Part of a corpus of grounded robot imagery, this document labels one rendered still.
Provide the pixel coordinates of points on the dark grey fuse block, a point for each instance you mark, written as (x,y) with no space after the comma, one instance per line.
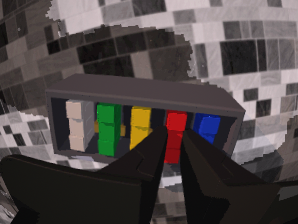
(90,116)

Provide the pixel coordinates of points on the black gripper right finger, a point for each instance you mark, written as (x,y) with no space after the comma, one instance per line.
(219,191)

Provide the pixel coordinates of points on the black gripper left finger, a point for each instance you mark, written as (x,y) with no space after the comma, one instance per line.
(123,192)

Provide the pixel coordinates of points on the yellow fuse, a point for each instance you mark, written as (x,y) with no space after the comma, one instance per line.
(140,124)

